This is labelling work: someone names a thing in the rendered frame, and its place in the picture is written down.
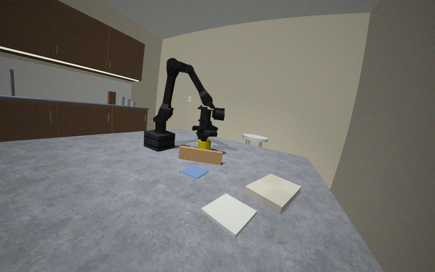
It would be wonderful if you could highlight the yellow cup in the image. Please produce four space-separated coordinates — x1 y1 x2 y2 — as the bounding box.
198 139 211 150

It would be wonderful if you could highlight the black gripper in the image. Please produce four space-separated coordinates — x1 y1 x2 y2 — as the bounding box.
192 118 218 142

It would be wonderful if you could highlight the tan wooden board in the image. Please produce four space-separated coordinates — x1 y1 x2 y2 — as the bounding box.
179 146 223 165

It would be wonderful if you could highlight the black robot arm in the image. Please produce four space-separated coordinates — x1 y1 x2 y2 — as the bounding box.
153 58 225 134

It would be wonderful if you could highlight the cream flat square pad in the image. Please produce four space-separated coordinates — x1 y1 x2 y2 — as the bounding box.
244 174 301 215

